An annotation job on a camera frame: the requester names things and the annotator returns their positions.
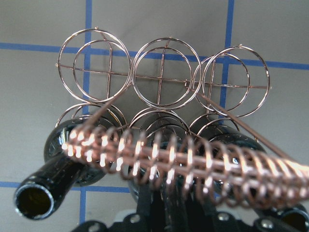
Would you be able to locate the dark wine bottle right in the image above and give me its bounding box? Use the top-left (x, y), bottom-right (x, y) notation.
top-left (194, 125), bottom-right (309, 232)

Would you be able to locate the dark wine bottle left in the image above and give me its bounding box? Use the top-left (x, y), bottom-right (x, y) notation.
top-left (14, 115), bottom-right (106, 220)

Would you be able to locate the copper wire bottle basket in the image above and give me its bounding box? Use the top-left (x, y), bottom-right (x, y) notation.
top-left (56, 28), bottom-right (307, 205)

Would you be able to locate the dark wine bottle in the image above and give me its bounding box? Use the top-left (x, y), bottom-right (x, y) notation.
top-left (194, 125), bottom-right (309, 232)
top-left (14, 115), bottom-right (106, 220)

